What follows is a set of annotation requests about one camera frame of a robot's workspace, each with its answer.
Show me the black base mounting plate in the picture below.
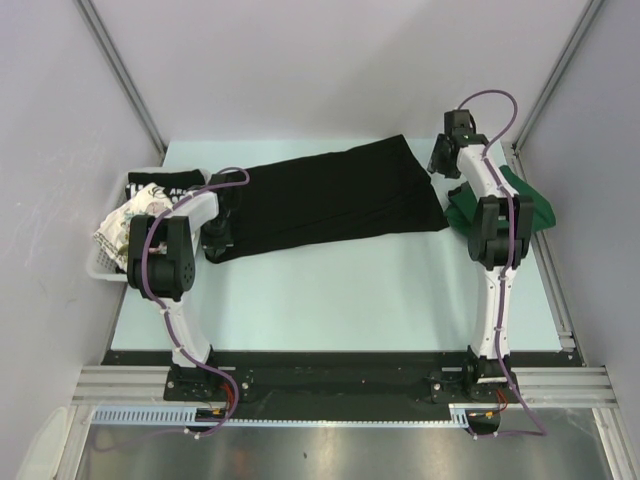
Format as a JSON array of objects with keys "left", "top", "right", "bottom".
[{"left": 102, "top": 349, "right": 586, "bottom": 419}]

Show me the plain black t-shirt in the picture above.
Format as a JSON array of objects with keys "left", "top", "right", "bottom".
[{"left": 206, "top": 135, "right": 448, "bottom": 264}]

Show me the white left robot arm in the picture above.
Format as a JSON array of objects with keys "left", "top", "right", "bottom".
[{"left": 126, "top": 167, "right": 250, "bottom": 407}]

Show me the black printed t-shirt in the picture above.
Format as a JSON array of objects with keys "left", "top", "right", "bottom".
[{"left": 124, "top": 169, "right": 206, "bottom": 203}]

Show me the white floral t-shirt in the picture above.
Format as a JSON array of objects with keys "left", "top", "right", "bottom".
[{"left": 93, "top": 183, "right": 173, "bottom": 271}]

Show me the aluminium frame rail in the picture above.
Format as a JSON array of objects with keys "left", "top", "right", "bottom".
[{"left": 72, "top": 364, "right": 174, "bottom": 406}]

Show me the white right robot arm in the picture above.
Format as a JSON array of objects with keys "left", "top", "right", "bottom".
[{"left": 428, "top": 108, "right": 534, "bottom": 402}]

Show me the white slotted cable duct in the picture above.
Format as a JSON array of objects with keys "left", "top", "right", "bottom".
[{"left": 92, "top": 405, "right": 241, "bottom": 426}]

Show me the white plastic basket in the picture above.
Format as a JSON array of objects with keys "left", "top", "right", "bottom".
[{"left": 87, "top": 167, "right": 211, "bottom": 282}]

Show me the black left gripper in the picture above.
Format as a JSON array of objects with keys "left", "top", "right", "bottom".
[{"left": 199, "top": 215, "right": 232, "bottom": 260}]

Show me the green folded t-shirt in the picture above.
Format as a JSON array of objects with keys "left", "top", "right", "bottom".
[{"left": 444, "top": 165, "right": 556, "bottom": 237}]

